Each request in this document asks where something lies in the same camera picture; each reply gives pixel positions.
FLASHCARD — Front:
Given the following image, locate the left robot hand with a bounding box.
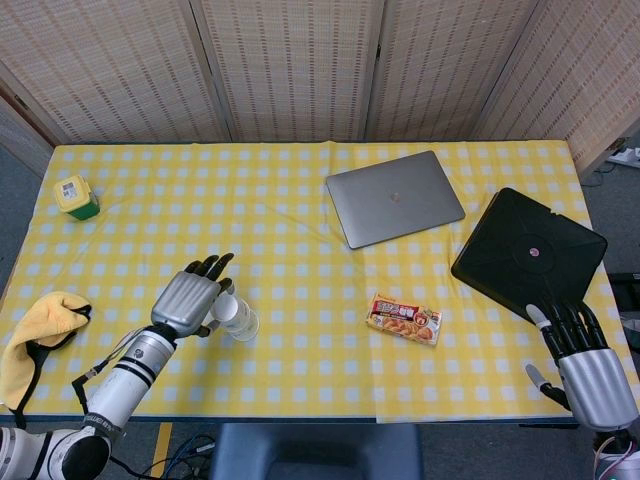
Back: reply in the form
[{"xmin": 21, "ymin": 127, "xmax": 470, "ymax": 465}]
[{"xmin": 150, "ymin": 252, "xmax": 236, "ymax": 339}]

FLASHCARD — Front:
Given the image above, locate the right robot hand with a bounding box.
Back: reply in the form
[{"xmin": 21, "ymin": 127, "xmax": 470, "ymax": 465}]
[{"xmin": 523, "ymin": 298, "xmax": 640, "ymax": 432}]

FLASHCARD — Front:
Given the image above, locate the yellow white checked tablecloth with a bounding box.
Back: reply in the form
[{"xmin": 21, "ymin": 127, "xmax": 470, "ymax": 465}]
[{"xmin": 0, "ymin": 141, "xmax": 640, "ymax": 425}]

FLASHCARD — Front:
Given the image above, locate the yellow cloth towel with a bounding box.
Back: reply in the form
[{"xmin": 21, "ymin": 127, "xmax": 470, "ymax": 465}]
[{"xmin": 0, "ymin": 292, "xmax": 94, "ymax": 426}]

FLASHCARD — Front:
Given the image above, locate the yellow green lidded container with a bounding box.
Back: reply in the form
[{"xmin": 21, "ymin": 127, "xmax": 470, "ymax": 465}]
[{"xmin": 53, "ymin": 174, "xmax": 101, "ymax": 222}]

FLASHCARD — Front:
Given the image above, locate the black square tray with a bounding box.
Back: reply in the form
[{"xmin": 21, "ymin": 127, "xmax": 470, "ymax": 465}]
[{"xmin": 450, "ymin": 187, "xmax": 610, "ymax": 315}]

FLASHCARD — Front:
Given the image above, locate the blue grey chair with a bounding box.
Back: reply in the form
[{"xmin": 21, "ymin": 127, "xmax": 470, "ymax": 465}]
[{"xmin": 209, "ymin": 423, "xmax": 425, "ymax": 480}]

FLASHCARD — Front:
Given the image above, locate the curry roux box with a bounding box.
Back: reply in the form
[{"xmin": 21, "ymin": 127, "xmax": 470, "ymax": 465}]
[{"xmin": 366, "ymin": 292, "xmax": 444, "ymax": 346}]

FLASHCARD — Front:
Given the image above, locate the grey closed laptop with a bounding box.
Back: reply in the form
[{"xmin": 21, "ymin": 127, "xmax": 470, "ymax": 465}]
[{"xmin": 325, "ymin": 150, "xmax": 467, "ymax": 251}]

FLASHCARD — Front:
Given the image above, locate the woven folding screen panel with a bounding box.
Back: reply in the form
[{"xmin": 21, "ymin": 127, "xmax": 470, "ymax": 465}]
[
  {"xmin": 192, "ymin": 0, "xmax": 386, "ymax": 143},
  {"xmin": 0, "ymin": 94, "xmax": 54, "ymax": 179},
  {"xmin": 367, "ymin": 0, "xmax": 541, "ymax": 141},
  {"xmin": 0, "ymin": 0, "xmax": 232, "ymax": 146},
  {"xmin": 479, "ymin": 0, "xmax": 640, "ymax": 176}
]

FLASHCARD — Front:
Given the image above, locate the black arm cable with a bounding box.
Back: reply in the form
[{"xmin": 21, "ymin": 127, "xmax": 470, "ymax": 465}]
[{"xmin": 72, "ymin": 328, "xmax": 151, "ymax": 416}]

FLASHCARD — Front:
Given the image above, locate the floor cable bundle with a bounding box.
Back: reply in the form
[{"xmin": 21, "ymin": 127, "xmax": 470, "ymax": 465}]
[{"xmin": 119, "ymin": 433, "xmax": 220, "ymax": 480}]

